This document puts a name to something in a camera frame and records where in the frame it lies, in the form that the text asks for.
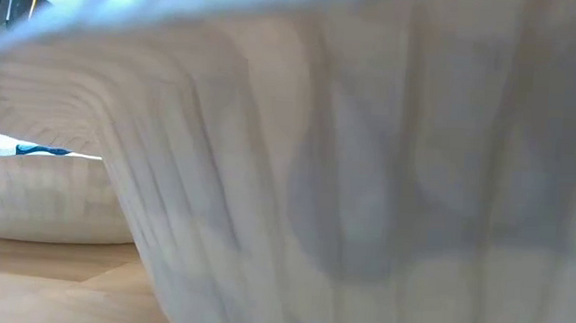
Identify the blue patterned white paper bowl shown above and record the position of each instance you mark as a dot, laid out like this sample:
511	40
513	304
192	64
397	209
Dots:
368	161
40	196

